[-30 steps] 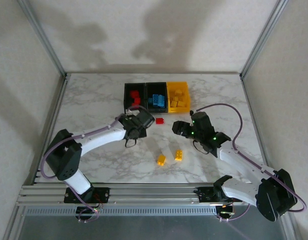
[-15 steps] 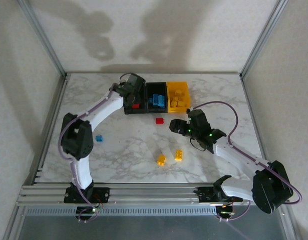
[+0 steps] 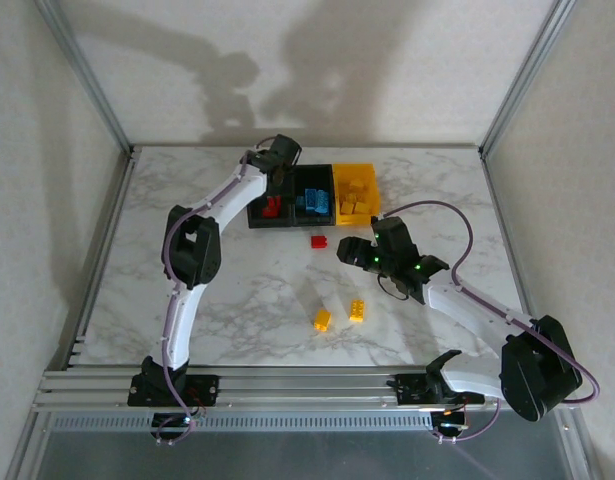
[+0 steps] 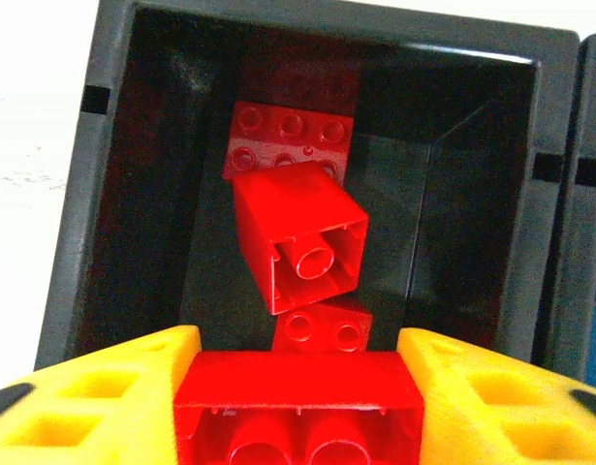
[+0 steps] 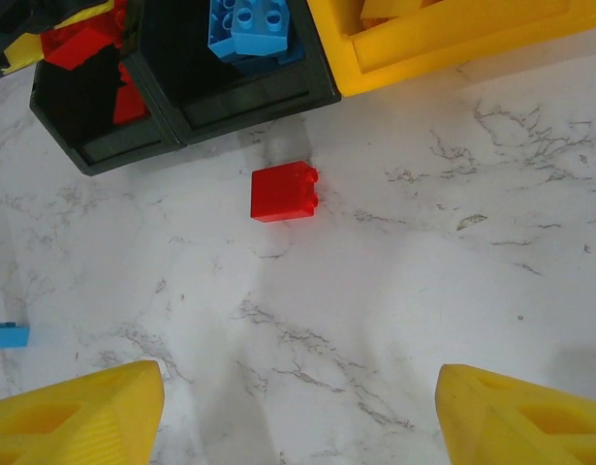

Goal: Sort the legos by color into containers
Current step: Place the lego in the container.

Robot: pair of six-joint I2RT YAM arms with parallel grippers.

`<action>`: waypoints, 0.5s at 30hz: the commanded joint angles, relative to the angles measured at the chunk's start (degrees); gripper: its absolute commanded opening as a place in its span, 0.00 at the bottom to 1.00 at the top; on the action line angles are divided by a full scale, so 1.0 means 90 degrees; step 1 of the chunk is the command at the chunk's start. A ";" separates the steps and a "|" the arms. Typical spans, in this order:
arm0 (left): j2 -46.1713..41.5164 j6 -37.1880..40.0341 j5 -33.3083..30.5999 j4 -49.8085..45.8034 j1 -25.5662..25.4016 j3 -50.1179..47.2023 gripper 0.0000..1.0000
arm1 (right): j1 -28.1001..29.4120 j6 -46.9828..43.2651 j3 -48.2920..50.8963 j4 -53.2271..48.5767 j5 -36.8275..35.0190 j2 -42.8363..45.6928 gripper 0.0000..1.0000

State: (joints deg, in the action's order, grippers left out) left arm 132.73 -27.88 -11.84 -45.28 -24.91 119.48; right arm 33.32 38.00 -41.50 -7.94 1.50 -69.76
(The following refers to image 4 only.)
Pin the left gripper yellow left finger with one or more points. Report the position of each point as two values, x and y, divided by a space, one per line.
84 416

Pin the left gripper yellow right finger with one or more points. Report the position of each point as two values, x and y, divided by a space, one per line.
511 416

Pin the red square lego brick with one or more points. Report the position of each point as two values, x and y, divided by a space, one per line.
326 334
288 208

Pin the red long lego brick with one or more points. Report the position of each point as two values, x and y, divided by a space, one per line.
288 126
297 382

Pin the black container with blue legos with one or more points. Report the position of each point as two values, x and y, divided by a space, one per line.
595 242

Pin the black container with red legos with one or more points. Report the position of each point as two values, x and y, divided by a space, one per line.
472 194

